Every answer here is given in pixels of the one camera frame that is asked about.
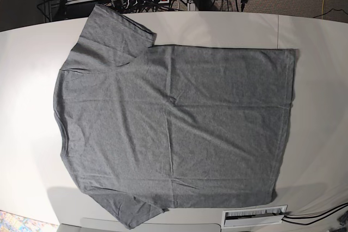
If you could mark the grey T-shirt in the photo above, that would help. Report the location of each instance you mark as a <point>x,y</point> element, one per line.
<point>148,128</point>

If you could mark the white cable grommet box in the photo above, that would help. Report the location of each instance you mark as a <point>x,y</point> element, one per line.
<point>243,218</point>

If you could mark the black power strip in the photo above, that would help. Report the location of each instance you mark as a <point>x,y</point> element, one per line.
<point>146,3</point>

